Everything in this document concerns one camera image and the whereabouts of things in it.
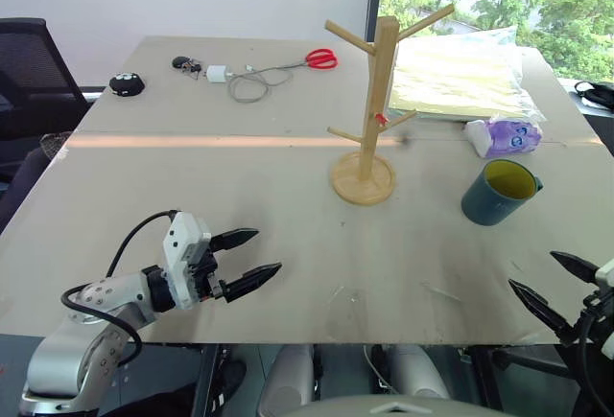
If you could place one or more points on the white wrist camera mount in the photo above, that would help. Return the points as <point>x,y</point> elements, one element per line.
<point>606,274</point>
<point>180,254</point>

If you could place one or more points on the black key fob with keys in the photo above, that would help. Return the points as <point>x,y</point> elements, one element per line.
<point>181,62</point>

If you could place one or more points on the silver rounded robot leg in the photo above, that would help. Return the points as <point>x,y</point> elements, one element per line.
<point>419,371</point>
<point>288,378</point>

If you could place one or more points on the purple tissue pack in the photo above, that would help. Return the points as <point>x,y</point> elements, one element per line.
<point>508,138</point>

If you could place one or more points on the white charger plug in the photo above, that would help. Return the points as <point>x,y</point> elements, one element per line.
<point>216,74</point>

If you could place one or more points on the red marker tag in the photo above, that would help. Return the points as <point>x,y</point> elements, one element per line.
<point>381,118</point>

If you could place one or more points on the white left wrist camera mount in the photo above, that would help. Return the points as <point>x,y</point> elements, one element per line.
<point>180,254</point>

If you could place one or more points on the clear bag of yellow sheets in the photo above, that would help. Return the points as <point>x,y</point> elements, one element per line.
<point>455,79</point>

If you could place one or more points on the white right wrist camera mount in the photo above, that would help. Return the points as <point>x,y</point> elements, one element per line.
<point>606,274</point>

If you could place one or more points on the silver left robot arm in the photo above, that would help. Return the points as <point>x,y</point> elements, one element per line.
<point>72,340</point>

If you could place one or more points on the black mesh office chair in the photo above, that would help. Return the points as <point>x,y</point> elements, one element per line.
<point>29,76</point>

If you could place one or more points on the grey robot torso top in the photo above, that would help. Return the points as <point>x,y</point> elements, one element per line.
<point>398,408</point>

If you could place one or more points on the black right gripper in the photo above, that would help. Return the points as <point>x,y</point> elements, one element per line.
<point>592,309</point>

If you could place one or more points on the wooden mug tree stand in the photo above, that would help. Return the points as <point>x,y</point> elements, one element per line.
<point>370,148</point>

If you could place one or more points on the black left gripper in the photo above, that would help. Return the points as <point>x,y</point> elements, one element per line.
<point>205,273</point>

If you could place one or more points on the blue mug yellow inside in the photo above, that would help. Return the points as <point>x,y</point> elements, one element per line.
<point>484,203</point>

